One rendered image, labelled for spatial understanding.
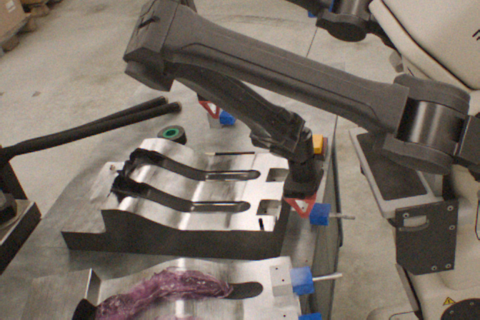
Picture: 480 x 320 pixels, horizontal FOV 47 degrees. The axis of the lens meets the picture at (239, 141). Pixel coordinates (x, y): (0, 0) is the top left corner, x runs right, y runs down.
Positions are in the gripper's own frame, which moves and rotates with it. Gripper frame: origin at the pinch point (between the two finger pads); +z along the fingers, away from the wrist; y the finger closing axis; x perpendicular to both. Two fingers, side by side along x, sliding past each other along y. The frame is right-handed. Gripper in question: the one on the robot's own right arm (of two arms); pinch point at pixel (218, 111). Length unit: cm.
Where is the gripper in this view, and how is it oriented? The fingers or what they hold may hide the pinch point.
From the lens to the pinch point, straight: 162.4
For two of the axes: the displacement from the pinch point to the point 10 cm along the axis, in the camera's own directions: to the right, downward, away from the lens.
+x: 9.3, 0.9, -3.7
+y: -3.4, 5.9, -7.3
